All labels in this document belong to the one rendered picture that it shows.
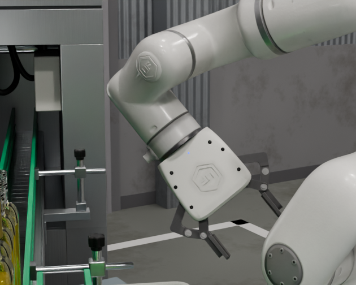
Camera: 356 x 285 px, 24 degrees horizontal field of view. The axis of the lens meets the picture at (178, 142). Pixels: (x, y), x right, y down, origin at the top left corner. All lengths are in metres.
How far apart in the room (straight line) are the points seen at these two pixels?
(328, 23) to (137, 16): 3.90
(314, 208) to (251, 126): 4.42
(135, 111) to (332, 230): 0.34
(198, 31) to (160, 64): 0.10
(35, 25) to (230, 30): 1.06
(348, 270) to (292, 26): 0.31
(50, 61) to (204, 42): 1.14
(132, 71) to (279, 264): 0.32
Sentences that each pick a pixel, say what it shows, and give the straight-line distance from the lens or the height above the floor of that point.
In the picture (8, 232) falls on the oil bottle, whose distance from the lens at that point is 1.14.
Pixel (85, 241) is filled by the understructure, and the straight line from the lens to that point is 2.24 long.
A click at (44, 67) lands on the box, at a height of 1.17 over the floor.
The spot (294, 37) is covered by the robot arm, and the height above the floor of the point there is 1.36.
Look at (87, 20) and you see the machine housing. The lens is 2.13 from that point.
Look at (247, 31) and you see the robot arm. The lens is 1.01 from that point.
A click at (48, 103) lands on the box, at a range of 2.25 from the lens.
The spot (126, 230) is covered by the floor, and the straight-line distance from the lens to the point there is 4.57.
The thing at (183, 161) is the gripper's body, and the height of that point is 1.18.
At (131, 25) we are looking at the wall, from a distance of 4.82.
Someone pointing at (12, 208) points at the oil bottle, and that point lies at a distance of 1.24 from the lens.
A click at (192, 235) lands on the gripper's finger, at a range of 1.14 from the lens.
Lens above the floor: 1.44
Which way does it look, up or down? 12 degrees down
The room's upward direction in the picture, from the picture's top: straight up
